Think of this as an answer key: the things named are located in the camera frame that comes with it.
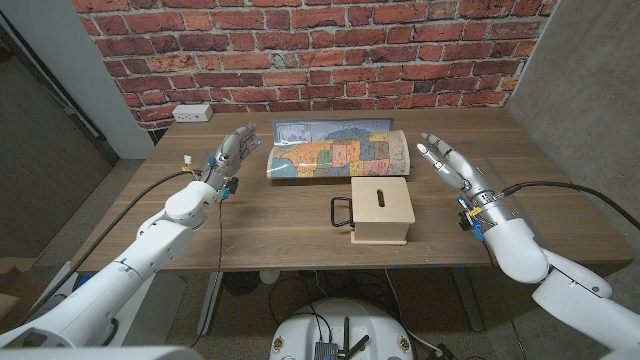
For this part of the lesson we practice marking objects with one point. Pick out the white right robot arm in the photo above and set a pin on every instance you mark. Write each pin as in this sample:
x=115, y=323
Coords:
x=520, y=250

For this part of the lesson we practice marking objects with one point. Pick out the red brick printed backdrop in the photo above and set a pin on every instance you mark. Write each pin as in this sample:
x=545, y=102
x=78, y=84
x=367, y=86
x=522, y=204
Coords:
x=320, y=50

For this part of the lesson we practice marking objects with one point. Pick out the grey metal table leg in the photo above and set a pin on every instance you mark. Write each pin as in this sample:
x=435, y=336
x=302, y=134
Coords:
x=210, y=305
x=467, y=300

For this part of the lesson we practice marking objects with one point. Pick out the light wooden slotted box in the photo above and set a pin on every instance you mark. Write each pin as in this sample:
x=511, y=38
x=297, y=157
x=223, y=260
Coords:
x=382, y=210

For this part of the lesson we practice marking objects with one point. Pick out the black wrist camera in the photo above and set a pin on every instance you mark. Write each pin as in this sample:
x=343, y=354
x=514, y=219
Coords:
x=472, y=220
x=230, y=189

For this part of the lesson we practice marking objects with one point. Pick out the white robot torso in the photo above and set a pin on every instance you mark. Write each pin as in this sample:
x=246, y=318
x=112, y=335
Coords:
x=340, y=325

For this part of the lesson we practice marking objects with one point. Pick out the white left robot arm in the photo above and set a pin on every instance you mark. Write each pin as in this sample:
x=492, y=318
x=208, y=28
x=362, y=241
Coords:
x=125, y=270

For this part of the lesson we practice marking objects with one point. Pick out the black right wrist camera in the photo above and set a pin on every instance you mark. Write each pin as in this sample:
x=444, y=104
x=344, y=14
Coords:
x=472, y=220

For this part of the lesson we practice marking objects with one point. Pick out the white power strip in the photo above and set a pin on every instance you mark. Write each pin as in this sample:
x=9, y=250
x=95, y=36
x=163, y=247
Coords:
x=192, y=113

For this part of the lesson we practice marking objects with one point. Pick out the rolled colourful map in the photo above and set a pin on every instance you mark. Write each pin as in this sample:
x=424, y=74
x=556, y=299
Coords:
x=340, y=155

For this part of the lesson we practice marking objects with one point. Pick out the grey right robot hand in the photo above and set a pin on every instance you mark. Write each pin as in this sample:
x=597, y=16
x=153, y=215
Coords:
x=462, y=170

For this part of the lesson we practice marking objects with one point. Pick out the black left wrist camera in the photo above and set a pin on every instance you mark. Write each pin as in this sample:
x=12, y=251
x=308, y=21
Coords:
x=230, y=189

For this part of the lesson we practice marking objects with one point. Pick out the blue foot pad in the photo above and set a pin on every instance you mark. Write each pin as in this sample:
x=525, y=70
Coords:
x=82, y=281

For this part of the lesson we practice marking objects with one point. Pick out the brown cardboard box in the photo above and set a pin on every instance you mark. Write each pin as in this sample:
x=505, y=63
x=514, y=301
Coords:
x=20, y=295

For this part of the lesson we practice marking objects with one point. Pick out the white robot chest panel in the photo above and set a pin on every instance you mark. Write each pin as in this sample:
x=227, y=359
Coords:
x=100, y=354

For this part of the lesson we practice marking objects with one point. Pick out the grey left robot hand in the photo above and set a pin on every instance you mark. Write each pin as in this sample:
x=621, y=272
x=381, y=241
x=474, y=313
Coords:
x=229, y=155

